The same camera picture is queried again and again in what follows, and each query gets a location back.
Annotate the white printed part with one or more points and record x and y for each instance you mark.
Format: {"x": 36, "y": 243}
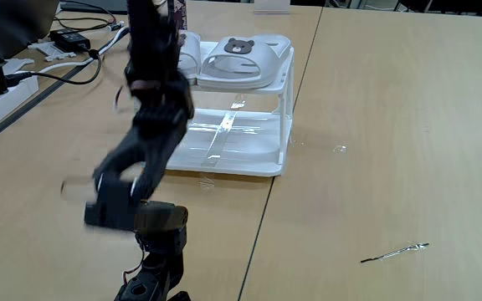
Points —
{"x": 52, "y": 51}
{"x": 17, "y": 65}

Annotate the black flat device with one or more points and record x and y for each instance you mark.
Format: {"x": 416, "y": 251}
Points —
{"x": 94, "y": 6}

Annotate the thin silver tape strip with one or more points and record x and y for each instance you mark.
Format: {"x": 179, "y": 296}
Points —
{"x": 391, "y": 253}

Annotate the white plastic shelf box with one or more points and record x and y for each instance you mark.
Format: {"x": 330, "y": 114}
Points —
{"x": 241, "y": 142}

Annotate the black chair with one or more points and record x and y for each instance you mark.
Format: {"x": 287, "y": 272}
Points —
{"x": 442, "y": 5}

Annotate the white sign stand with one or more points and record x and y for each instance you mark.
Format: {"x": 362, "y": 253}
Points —
{"x": 272, "y": 6}

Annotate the purple drink can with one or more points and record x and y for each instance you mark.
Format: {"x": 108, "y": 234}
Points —
{"x": 183, "y": 16}

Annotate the black laptop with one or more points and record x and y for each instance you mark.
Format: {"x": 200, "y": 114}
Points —
{"x": 19, "y": 25}

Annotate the white bear slipper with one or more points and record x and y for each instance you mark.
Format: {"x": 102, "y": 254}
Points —
{"x": 274, "y": 50}
{"x": 191, "y": 58}

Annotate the clear tape scrap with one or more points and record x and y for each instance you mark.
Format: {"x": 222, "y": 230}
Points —
{"x": 340, "y": 148}

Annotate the black power adapter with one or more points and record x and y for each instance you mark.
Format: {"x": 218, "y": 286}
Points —
{"x": 69, "y": 41}

